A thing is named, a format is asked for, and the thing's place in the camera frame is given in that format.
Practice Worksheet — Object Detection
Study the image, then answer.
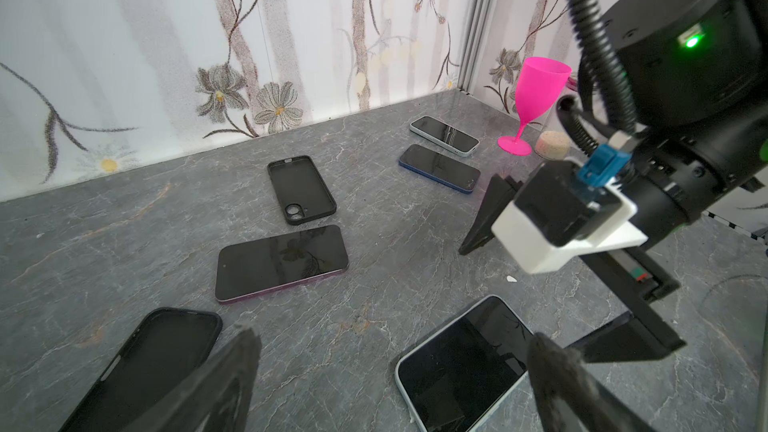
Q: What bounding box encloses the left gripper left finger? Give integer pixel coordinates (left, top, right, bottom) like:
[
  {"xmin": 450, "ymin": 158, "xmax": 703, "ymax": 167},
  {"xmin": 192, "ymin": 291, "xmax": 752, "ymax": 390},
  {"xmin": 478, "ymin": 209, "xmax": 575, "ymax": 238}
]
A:
[{"xmin": 125, "ymin": 329, "xmax": 262, "ymax": 431}]

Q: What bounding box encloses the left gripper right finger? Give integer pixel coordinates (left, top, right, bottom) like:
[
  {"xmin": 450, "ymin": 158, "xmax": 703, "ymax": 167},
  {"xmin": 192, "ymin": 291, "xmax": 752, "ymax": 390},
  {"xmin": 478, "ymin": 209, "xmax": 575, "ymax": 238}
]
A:
[{"xmin": 527, "ymin": 333, "xmax": 652, "ymax": 431}]

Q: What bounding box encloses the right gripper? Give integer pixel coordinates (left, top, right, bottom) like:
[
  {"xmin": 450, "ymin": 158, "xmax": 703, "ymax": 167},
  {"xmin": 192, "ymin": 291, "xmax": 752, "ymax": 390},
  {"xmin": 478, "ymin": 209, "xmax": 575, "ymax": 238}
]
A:
[{"xmin": 458, "ymin": 174, "xmax": 687, "ymax": 363}]

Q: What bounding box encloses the purple-edged phone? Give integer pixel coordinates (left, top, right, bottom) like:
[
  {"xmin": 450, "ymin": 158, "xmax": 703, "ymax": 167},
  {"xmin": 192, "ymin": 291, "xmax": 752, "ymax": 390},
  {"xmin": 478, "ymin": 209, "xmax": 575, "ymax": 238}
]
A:
[
  {"xmin": 398, "ymin": 297, "xmax": 536, "ymax": 431},
  {"xmin": 214, "ymin": 225, "xmax": 349, "ymax": 303}
]

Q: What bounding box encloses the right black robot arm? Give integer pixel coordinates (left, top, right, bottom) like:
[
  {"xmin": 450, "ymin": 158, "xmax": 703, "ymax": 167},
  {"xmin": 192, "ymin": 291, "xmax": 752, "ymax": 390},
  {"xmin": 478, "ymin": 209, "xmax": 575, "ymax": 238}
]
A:
[{"xmin": 460, "ymin": 0, "xmax": 767, "ymax": 363}]

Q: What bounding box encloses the black phone case left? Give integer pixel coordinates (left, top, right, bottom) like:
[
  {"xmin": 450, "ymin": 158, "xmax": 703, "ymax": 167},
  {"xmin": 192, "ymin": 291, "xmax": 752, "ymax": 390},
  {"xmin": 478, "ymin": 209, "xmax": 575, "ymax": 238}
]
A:
[{"xmin": 61, "ymin": 307, "xmax": 223, "ymax": 431}]

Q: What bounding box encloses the black case upper centre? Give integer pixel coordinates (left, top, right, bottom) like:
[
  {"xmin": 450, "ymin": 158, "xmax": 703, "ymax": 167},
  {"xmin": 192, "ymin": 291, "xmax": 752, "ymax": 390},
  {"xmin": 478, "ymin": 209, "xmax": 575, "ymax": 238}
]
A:
[{"xmin": 267, "ymin": 155, "xmax": 337, "ymax": 226}]

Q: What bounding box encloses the clear jar with cork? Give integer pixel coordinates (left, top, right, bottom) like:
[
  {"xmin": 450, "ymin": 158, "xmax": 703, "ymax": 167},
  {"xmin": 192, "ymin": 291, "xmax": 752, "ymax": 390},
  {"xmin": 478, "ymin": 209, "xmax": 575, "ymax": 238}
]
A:
[{"xmin": 534, "ymin": 130, "xmax": 572, "ymax": 160}]

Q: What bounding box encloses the pink plastic goblet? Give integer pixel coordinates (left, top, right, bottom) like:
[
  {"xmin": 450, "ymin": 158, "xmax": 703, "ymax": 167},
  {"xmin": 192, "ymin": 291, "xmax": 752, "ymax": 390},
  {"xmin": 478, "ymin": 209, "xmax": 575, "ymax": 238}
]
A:
[{"xmin": 497, "ymin": 57, "xmax": 572, "ymax": 156}]

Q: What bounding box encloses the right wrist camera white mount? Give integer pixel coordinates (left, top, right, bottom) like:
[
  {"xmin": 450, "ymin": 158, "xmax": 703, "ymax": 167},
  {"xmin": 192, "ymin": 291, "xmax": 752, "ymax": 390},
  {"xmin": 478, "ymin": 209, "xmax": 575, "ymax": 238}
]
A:
[{"xmin": 491, "ymin": 144, "xmax": 648, "ymax": 274}]

